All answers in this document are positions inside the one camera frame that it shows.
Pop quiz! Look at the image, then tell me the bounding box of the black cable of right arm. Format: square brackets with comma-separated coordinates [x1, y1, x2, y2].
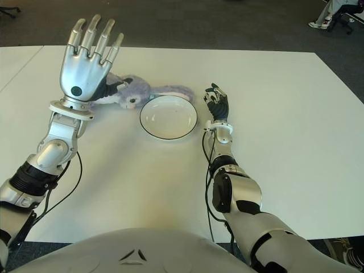
[201, 129, 237, 254]

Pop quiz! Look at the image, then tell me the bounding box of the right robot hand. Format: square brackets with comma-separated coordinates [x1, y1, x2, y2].
[203, 82, 230, 122]

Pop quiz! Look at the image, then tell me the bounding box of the seated person in light trousers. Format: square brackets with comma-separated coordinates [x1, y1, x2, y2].
[308, 0, 345, 28]

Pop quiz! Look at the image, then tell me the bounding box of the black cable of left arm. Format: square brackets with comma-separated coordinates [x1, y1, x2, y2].
[8, 150, 83, 251]

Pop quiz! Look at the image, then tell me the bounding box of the dark patterned sneaker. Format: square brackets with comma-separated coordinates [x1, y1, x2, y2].
[324, 237, 364, 271]

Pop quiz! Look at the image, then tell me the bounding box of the silver robot torso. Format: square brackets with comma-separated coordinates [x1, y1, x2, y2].
[16, 227, 257, 273]

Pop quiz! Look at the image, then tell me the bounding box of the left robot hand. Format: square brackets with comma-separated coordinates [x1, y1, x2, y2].
[58, 14, 129, 103]

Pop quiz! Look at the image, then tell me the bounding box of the purple plush bunny doll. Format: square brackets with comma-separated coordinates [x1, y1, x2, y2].
[90, 72, 196, 110]

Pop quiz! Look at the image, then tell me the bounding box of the white plate with black rim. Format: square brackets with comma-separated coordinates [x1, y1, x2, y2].
[139, 95, 198, 140]

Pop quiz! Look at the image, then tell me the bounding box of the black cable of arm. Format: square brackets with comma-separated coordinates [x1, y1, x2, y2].
[8, 150, 83, 251]
[201, 129, 237, 254]

